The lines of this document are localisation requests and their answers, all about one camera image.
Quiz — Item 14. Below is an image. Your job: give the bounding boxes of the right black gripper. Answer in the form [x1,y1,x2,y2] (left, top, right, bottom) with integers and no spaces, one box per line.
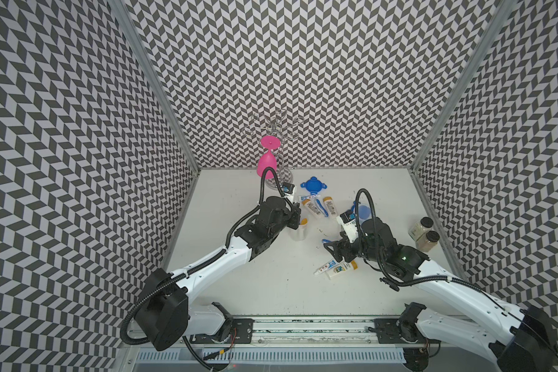
[322,231,384,264]

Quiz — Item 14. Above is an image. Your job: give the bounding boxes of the toothpaste tube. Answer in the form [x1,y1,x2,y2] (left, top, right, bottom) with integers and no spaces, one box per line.
[314,260,339,275]
[299,195,322,205]

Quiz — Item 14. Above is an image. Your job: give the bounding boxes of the clear cup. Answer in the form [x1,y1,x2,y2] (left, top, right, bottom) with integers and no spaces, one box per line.
[288,224,308,241]

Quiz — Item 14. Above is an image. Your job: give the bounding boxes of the white bottle green label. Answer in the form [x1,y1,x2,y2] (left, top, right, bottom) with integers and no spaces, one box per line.
[326,260,358,280]

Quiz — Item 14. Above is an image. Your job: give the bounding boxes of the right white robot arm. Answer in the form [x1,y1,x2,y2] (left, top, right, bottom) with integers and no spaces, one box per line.
[323,218,558,371]

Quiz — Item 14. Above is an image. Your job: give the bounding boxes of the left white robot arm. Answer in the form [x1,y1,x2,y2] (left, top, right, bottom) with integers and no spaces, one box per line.
[119,196,301,351]

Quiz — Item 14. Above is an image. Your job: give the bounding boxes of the toothpaste tube back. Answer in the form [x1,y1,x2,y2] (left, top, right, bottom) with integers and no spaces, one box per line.
[299,195,322,205]

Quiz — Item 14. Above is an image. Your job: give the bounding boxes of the blue toothbrush back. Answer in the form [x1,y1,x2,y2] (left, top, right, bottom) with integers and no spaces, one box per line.
[315,198,330,218]

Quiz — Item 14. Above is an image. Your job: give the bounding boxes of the blue lid near stand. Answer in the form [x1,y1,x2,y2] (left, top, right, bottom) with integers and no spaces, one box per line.
[300,176,327,195]

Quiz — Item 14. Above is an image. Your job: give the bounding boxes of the blue lid under cup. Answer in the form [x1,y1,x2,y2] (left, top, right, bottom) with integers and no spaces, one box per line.
[350,203,371,223]

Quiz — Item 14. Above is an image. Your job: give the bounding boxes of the pink plastic wine glass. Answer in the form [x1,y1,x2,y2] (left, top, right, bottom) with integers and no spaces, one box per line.
[257,136,281,180]

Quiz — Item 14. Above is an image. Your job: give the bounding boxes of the green herb spice jar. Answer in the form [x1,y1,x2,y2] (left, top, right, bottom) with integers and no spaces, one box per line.
[409,216,434,241]

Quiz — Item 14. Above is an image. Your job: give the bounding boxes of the brown spice jar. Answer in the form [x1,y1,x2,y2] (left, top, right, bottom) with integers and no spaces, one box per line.
[416,230,440,253]

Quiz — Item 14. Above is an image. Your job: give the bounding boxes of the chrome glass holder stand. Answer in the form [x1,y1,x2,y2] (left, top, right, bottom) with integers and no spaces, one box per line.
[244,110,303,184]

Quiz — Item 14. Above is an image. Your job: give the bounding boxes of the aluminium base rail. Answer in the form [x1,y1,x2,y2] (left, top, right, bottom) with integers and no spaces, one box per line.
[125,315,508,350]

